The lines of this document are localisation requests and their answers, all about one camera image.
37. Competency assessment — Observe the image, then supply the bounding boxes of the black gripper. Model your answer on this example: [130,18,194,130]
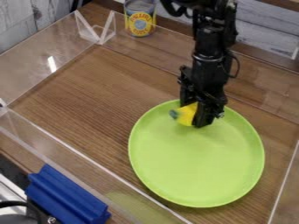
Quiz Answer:
[178,53,230,128]

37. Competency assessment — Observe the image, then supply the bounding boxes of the yellow toy banana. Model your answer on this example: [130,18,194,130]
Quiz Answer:
[169,102,197,126]

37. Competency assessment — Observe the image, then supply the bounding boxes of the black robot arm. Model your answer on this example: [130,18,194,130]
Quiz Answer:
[160,0,238,128]

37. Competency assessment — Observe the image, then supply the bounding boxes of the green round plate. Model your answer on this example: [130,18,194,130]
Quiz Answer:
[127,100,265,208]

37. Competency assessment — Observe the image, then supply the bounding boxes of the yellow labelled tin can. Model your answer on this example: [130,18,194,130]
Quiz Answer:
[123,0,156,38]

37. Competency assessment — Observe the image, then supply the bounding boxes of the clear acrylic front barrier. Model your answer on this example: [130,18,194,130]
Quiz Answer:
[0,104,192,224]

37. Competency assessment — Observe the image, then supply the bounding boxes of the blue plastic clamp block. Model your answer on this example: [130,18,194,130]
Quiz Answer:
[23,164,110,224]

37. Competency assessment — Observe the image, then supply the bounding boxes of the clear acrylic corner bracket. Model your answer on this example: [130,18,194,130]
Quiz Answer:
[74,10,115,46]

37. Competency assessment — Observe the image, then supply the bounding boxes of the black cable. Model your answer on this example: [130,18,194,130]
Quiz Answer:
[0,200,30,224]

